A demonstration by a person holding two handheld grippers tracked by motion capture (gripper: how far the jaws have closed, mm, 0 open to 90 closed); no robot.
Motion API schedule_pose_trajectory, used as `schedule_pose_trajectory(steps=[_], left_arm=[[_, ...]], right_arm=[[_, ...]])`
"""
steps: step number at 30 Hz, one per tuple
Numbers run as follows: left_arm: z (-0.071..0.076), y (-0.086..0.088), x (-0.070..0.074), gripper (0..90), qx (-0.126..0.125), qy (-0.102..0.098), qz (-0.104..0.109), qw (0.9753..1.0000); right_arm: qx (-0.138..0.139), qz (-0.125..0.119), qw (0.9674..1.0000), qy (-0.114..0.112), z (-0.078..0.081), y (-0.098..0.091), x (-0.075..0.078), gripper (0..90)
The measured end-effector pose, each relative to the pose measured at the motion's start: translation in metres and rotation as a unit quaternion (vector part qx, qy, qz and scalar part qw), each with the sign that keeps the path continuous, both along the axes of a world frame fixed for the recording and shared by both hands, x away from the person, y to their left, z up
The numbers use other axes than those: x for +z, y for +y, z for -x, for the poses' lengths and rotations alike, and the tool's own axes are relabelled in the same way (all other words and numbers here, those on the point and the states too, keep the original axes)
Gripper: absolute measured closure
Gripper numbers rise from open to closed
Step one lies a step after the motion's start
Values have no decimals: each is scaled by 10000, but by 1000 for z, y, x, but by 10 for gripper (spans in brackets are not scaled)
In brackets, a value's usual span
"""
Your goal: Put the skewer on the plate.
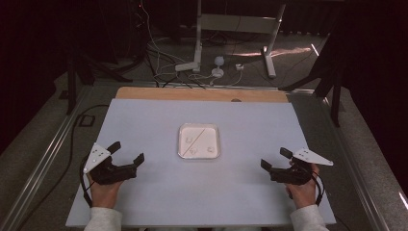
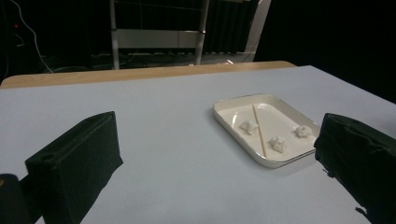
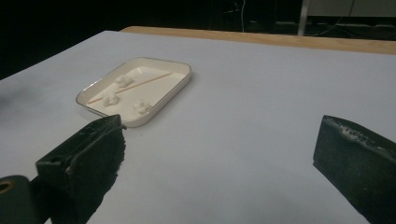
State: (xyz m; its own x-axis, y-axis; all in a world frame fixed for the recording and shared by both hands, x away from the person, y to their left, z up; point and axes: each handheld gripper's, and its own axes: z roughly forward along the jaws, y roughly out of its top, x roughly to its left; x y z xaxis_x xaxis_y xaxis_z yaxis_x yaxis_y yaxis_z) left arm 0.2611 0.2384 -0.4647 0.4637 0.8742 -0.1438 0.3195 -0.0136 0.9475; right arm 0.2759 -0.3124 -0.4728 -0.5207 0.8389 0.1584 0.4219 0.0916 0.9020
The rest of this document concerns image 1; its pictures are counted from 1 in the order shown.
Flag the white rectangular tray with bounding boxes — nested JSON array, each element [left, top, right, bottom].
[[177, 122, 222, 160]]

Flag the person's right hand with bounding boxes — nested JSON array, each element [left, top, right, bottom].
[[284, 162, 320, 210]]

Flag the white round device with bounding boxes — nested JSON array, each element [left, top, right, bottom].
[[211, 55, 226, 79]]

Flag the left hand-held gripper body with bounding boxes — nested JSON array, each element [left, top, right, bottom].
[[82, 142, 139, 186]]

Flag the white power strip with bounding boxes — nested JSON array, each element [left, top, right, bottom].
[[174, 61, 200, 73]]

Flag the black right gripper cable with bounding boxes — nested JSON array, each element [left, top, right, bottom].
[[308, 168, 325, 207]]

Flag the black tripod stand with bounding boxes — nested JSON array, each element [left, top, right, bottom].
[[278, 28, 344, 128], [64, 47, 134, 116]]

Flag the white cable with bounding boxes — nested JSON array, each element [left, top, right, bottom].
[[140, 0, 181, 76]]

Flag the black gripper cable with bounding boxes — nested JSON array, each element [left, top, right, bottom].
[[308, 168, 325, 207], [79, 156, 94, 208]]

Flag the person's left hand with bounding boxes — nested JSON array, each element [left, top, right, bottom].
[[86, 174, 125, 210]]

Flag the long black floor cable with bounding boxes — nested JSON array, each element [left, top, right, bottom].
[[13, 103, 111, 231]]

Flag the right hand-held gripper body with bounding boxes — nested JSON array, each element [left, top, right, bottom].
[[268, 147, 335, 187]]

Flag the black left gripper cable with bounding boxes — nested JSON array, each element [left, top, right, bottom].
[[79, 156, 94, 208]]

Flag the metal floor rail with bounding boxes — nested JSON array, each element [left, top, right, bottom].
[[319, 94, 392, 231], [0, 84, 95, 231]]

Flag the white metal desk frame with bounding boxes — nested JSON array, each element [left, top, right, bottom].
[[192, 0, 287, 79]]

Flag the black square floor socket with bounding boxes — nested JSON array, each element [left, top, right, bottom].
[[78, 114, 96, 128]]

